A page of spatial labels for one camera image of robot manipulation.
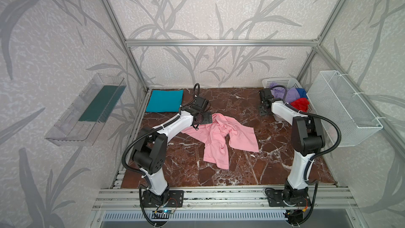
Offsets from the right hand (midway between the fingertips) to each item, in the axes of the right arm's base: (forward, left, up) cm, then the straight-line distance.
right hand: (268, 105), depth 101 cm
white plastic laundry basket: (+22, -22, -1) cm, 31 cm away
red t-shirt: (0, -21, +1) cm, 21 cm away
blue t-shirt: (+9, -25, +2) cm, 26 cm away
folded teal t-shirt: (+8, +70, -6) cm, 71 cm away
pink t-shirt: (-19, +33, -3) cm, 38 cm away
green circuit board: (-56, +56, -5) cm, 80 cm away
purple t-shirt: (+11, -20, -1) cm, 23 cm away
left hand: (-10, +40, +4) cm, 41 cm away
